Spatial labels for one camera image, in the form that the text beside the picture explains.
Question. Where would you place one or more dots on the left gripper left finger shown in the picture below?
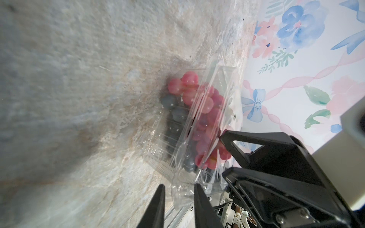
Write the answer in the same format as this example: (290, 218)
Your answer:
(154, 214)

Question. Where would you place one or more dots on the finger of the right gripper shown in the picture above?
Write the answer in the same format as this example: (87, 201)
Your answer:
(278, 154)
(278, 202)

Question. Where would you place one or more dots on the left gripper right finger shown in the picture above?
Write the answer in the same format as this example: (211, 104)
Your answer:
(205, 216)

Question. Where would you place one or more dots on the red grape bunch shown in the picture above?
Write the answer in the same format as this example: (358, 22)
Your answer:
(207, 98)

